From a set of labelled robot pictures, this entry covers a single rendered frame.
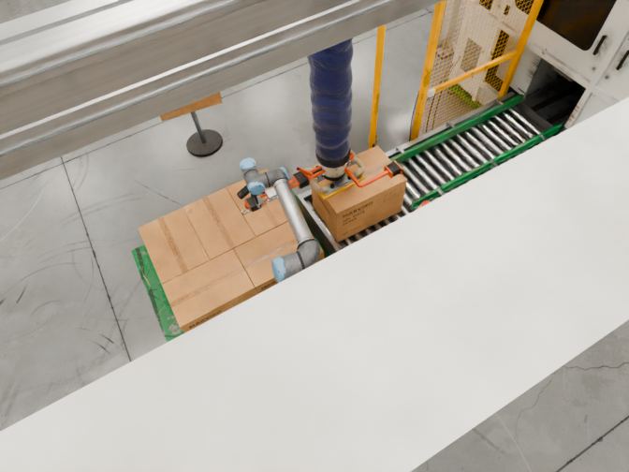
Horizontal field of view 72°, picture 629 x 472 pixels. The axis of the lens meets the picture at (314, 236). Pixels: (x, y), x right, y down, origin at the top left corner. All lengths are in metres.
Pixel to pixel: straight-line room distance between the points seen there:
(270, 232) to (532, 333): 3.27
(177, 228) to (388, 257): 3.49
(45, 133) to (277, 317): 0.40
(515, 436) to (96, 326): 3.42
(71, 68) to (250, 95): 4.99
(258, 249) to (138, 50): 2.96
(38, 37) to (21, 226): 4.72
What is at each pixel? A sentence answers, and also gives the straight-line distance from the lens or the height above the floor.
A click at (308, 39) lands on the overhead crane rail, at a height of 3.11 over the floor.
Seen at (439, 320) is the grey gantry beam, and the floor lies 3.22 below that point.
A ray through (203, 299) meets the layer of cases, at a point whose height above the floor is 0.54.
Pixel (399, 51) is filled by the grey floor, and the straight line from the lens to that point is 6.03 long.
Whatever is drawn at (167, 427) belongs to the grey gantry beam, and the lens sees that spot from 0.25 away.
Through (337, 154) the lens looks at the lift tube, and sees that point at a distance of 2.73.
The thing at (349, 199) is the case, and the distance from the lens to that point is 3.13.
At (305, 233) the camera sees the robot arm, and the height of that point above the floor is 1.60.
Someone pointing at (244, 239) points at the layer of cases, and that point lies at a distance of 3.50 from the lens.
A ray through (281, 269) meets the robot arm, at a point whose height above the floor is 1.62.
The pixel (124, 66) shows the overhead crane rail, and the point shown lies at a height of 3.17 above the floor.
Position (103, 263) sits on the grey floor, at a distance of 4.50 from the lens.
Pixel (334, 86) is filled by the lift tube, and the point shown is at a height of 1.97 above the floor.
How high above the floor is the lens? 3.45
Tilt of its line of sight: 58 degrees down
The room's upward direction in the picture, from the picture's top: 6 degrees counter-clockwise
